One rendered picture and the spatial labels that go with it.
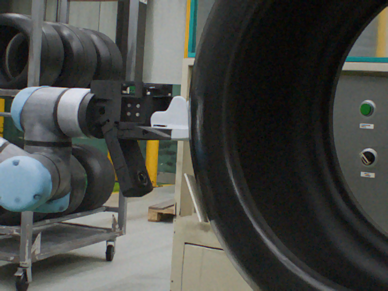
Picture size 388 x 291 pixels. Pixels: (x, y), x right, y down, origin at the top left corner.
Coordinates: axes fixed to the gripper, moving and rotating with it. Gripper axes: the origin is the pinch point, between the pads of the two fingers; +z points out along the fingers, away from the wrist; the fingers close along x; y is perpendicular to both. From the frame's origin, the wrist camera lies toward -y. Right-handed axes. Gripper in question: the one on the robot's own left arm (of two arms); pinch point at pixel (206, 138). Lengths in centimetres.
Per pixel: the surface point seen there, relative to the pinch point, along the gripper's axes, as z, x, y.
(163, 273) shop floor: -249, 329, -112
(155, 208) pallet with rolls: -390, 501, -98
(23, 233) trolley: -269, 219, -76
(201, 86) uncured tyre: 6.2, -11.0, 6.6
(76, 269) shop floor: -295, 293, -112
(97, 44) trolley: -298, 306, 40
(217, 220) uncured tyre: 9.5, -10.9, -8.8
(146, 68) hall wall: -643, 794, 49
